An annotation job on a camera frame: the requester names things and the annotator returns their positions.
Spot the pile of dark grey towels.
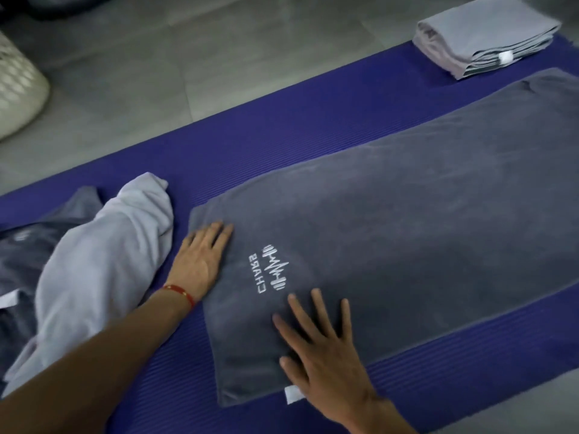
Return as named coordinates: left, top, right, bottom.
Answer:
left=0, top=186, right=104, bottom=380

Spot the purple ribbed mat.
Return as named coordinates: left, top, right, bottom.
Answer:
left=0, top=33, right=579, bottom=434

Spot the person's right hand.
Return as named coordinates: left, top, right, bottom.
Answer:
left=272, top=289, right=390, bottom=430

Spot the dark grey printed towel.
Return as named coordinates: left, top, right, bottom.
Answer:
left=188, top=67, right=579, bottom=408

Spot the white perforated laundry basket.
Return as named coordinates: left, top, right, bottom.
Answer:
left=0, top=31, right=51, bottom=142

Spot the red string bracelet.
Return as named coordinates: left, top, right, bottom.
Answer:
left=162, top=284, right=196, bottom=310

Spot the person's left forearm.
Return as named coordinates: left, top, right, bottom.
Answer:
left=0, top=289, right=195, bottom=434

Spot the person's left hand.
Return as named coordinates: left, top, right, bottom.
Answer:
left=165, top=221, right=234, bottom=308

